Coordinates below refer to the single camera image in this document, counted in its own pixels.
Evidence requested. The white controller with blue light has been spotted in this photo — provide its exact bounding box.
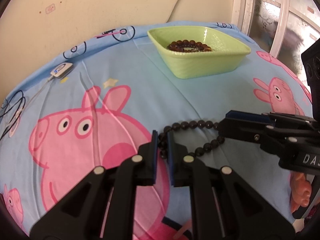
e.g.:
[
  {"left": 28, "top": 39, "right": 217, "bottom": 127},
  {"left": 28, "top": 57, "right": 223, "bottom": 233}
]
[{"left": 49, "top": 62, "right": 73, "bottom": 80}]

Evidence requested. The white window frame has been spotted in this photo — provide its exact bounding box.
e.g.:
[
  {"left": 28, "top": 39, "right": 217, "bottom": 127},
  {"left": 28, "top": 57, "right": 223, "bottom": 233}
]
[{"left": 232, "top": 0, "right": 319, "bottom": 57}]

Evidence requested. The person's hand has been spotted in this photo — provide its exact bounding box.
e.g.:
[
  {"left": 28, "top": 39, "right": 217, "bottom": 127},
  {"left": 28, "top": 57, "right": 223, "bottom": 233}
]
[{"left": 290, "top": 172, "right": 312, "bottom": 213}]

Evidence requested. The green square plastic tray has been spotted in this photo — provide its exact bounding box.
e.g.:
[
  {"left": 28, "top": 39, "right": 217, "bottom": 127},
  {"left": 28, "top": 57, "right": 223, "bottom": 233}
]
[{"left": 148, "top": 25, "right": 251, "bottom": 79}]

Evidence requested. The blue Peppa Pig bedsheet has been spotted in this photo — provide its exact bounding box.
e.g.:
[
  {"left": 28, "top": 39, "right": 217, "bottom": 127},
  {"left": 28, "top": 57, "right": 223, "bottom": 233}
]
[{"left": 1, "top": 23, "right": 312, "bottom": 233}]

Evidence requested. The brown bead bracelet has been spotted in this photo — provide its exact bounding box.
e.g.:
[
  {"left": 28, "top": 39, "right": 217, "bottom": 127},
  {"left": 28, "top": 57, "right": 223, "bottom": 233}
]
[{"left": 166, "top": 39, "right": 213, "bottom": 53}]

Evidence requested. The black bead bracelet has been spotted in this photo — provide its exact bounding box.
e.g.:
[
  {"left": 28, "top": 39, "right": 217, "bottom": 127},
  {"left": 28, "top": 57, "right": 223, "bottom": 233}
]
[{"left": 157, "top": 120, "right": 226, "bottom": 159}]

